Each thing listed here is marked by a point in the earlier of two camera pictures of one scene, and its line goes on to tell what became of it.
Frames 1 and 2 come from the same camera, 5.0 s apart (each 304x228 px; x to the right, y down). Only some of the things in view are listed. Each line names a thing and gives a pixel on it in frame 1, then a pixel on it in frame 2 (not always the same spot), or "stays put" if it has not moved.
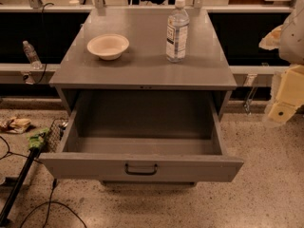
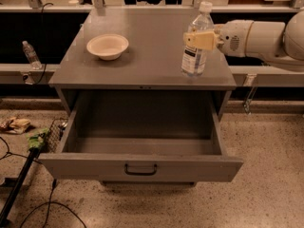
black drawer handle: x=140 y=173 stays put
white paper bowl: x=108 y=47 stays put
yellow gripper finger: x=290 y=96 -> x=230 y=37
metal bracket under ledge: x=249 y=85 stays put
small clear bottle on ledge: x=31 y=55 stays put
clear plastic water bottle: x=178 y=30 -> x=193 y=60
